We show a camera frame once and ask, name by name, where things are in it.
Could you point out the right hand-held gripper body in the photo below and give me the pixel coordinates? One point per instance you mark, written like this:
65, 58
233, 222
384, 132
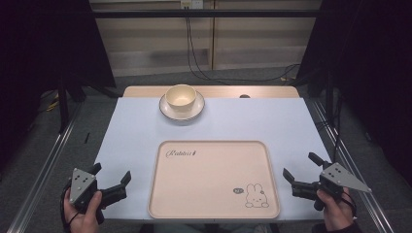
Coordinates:
327, 184

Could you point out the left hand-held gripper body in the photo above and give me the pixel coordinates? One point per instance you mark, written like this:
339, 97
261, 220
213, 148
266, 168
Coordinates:
85, 191

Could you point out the beige tray with rabbit print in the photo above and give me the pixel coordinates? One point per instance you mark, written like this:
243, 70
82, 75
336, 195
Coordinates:
213, 181

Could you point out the cream saucer plate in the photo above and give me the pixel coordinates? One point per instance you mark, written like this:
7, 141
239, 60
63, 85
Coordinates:
166, 111

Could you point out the cream bowl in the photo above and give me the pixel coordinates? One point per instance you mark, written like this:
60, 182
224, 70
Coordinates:
180, 98

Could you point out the person's left hand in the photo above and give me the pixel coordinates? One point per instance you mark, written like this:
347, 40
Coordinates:
83, 215

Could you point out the person's right hand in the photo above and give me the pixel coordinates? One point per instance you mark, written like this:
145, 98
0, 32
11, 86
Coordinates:
335, 212

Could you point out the light blue table mat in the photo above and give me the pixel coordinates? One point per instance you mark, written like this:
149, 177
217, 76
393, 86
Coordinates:
136, 136

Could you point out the black metal stand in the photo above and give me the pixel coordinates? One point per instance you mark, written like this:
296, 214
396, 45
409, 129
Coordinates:
329, 97
63, 103

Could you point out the dark curtain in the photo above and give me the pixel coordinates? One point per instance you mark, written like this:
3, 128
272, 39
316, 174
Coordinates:
369, 64
48, 48

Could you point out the black horizontal bar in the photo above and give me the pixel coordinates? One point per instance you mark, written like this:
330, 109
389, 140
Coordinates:
204, 13

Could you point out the aluminium rail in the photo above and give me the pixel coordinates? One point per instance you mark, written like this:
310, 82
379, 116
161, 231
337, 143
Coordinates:
350, 168
45, 168

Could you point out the wall power socket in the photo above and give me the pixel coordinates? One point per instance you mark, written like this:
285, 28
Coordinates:
191, 4

